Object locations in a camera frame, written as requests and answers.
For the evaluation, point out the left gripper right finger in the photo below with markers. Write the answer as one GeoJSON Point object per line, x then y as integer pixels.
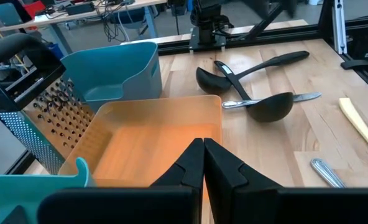
{"type": "Point", "coordinates": [249, 205]}

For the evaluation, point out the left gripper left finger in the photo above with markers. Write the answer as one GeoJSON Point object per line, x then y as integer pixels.
{"type": "Point", "coordinates": [171, 202]}

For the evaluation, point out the silver table knife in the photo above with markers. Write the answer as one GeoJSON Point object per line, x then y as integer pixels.
{"type": "Point", "coordinates": [233, 104]}
{"type": "Point", "coordinates": [325, 172]}

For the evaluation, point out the black ladle with white label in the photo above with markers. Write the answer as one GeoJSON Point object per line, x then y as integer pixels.
{"type": "Point", "coordinates": [271, 107]}

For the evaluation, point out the plain black ladle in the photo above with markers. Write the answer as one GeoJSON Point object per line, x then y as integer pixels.
{"type": "Point", "coordinates": [212, 82]}

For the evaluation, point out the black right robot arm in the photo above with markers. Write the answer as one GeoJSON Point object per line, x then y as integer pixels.
{"type": "Point", "coordinates": [207, 18]}

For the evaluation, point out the orange translucent plastic bin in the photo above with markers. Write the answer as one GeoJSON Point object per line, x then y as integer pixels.
{"type": "Point", "coordinates": [140, 140]}

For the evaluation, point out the dark blue-teal plastic bin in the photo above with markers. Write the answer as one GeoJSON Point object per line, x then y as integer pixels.
{"type": "Point", "coordinates": [115, 68]}

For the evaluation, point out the teal green plastic bin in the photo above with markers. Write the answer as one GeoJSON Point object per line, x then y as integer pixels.
{"type": "Point", "coordinates": [16, 193]}

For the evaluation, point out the black table clamp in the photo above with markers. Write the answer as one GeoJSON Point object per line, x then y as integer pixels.
{"type": "Point", "coordinates": [356, 64]}

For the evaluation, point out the blue office chair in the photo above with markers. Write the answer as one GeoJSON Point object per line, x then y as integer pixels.
{"type": "Point", "coordinates": [134, 17]}

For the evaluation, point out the black power brick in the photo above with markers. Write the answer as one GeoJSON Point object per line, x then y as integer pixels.
{"type": "Point", "coordinates": [80, 8]}

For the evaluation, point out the white desk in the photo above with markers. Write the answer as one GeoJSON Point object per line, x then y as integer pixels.
{"type": "Point", "coordinates": [47, 19]}

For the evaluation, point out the red box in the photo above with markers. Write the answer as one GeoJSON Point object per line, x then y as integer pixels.
{"type": "Point", "coordinates": [34, 8]}

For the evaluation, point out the teal chair back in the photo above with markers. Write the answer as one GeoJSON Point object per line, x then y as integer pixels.
{"type": "Point", "coordinates": [7, 14]}

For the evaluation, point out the silver aluminium post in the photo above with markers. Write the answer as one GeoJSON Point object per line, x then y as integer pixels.
{"type": "Point", "coordinates": [340, 28]}

